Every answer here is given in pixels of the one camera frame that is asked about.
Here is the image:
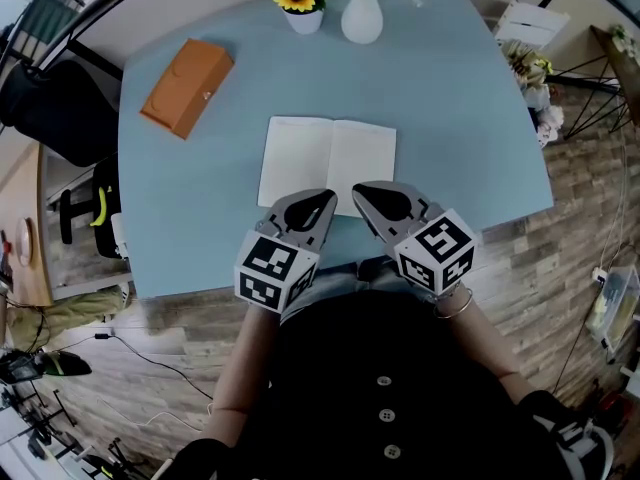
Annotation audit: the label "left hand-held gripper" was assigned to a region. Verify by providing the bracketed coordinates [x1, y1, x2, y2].
[233, 187, 340, 314]

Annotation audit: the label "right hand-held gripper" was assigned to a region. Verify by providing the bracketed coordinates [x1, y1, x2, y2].
[351, 180, 478, 297]

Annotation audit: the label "white blank-page book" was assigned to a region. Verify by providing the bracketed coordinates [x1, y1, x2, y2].
[257, 115, 398, 219]

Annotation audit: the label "person's left forearm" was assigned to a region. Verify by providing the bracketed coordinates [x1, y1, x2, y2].
[198, 298, 282, 450]

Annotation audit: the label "person's right forearm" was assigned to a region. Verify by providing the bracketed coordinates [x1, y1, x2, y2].
[431, 281, 532, 400]

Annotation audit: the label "person's black buttoned shirt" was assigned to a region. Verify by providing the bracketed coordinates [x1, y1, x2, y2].
[169, 289, 617, 480]

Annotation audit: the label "orange rectangular box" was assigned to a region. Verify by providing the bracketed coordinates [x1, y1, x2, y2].
[139, 38, 236, 141]

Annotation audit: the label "white ceramic vase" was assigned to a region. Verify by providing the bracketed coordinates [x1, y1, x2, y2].
[340, 0, 385, 46]

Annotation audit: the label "pale artificial flower bunch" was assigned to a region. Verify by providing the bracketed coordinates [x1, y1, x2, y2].
[499, 38, 567, 150]

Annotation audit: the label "clear plastic storage box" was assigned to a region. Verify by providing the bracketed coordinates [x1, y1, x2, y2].
[584, 264, 640, 355]

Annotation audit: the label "black office chair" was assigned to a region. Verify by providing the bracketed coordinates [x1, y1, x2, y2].
[0, 59, 127, 260]

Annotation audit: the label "wooden side table black legs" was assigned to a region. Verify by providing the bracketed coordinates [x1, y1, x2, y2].
[546, 24, 640, 142]

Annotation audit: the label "pink plate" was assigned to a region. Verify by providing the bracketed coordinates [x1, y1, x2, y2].
[14, 216, 36, 269]

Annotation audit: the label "small potted white flowers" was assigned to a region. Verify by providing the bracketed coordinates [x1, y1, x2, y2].
[609, 23, 640, 65]

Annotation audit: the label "light wooden desk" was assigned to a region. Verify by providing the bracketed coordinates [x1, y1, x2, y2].
[0, 142, 54, 309]

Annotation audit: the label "black tripod stand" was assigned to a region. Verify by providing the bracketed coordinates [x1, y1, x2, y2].
[0, 347, 79, 472]

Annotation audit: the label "thin metal bracelet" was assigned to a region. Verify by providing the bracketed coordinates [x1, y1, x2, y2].
[432, 287, 474, 321]

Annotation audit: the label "yellow-green curved handle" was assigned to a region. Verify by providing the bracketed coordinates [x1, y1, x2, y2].
[89, 186, 110, 228]

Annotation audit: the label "black floor cable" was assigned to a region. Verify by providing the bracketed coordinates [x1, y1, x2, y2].
[49, 332, 215, 402]

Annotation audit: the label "thin white cable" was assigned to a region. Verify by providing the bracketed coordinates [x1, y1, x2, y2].
[598, 140, 632, 270]

